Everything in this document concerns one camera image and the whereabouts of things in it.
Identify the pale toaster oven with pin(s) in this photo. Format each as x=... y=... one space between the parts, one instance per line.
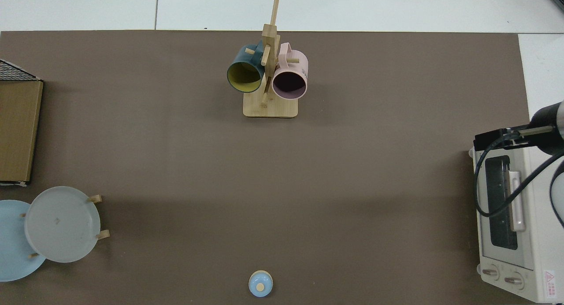
x=537 y=252

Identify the brown table cloth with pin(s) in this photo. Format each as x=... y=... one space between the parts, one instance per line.
x=308 y=186

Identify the pink cup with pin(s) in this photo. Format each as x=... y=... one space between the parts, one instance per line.
x=291 y=65

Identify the wooden cup stand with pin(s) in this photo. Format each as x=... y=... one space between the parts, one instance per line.
x=269 y=109

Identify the dark teal cup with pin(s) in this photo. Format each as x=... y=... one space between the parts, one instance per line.
x=243 y=58

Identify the small blue round thing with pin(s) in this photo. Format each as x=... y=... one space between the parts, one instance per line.
x=260 y=282

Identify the wooden plate rack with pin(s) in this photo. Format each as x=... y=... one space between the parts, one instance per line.
x=98 y=198

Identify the grey plate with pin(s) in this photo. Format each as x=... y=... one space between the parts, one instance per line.
x=61 y=225

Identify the light blue plate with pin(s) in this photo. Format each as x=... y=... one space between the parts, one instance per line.
x=11 y=243

